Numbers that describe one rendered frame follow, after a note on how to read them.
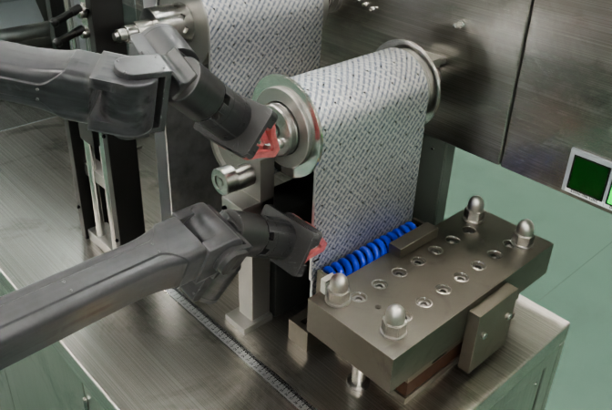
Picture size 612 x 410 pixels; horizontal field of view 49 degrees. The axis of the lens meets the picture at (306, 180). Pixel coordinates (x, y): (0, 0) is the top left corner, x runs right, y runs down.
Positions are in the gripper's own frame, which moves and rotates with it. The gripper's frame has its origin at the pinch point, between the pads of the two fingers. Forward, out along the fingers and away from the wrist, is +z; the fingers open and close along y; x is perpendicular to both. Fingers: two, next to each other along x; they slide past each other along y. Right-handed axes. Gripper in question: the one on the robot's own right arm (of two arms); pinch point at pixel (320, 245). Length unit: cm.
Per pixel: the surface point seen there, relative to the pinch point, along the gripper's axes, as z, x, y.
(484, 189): 231, 10, -89
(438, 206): 31.1, 10.2, -1.5
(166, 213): 6.2, -13.0, -41.2
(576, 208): 248, 19, -50
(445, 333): 8.1, -2.9, 20.0
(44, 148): 4, -18, -88
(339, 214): 1.0, 5.3, 0.2
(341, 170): -2.8, 11.6, 0.2
